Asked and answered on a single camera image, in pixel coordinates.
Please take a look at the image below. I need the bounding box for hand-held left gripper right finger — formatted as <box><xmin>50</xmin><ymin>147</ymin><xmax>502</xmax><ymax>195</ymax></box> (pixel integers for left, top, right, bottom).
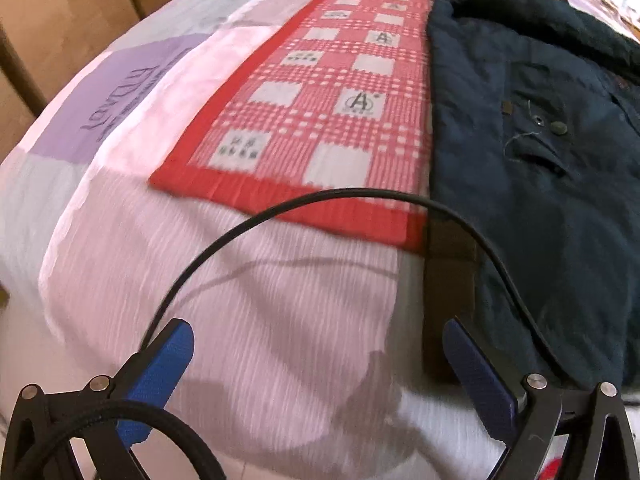
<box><xmin>443</xmin><ymin>317</ymin><xmax>640</xmax><ymax>480</ymax></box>

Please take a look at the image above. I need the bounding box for thin black cable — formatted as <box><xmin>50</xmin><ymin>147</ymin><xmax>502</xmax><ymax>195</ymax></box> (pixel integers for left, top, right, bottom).
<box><xmin>140</xmin><ymin>187</ymin><xmax>581</xmax><ymax>392</ymax></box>

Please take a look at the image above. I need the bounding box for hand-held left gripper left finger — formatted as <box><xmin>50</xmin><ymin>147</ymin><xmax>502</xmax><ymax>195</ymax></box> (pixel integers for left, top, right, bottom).
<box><xmin>4</xmin><ymin>318</ymin><xmax>196</xmax><ymax>480</ymax></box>

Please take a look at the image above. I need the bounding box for purple pink patchwork bed quilt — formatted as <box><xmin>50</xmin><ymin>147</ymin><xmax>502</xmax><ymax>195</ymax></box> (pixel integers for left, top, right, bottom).
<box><xmin>0</xmin><ymin>0</ymin><xmax>640</xmax><ymax>480</ymax></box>

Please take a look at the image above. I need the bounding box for red checked mat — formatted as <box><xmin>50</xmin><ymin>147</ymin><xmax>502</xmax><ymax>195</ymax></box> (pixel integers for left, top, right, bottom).
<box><xmin>149</xmin><ymin>0</ymin><xmax>437</xmax><ymax>256</ymax></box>

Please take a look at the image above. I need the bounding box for wooden wardrobe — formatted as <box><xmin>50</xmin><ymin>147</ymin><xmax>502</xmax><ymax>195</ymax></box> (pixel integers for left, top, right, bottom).
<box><xmin>0</xmin><ymin>0</ymin><xmax>216</xmax><ymax>161</ymax></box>

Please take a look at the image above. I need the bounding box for dark navy padded jacket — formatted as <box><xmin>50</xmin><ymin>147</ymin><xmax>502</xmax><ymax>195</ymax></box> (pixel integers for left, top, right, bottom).
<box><xmin>422</xmin><ymin>0</ymin><xmax>640</xmax><ymax>397</ymax></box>

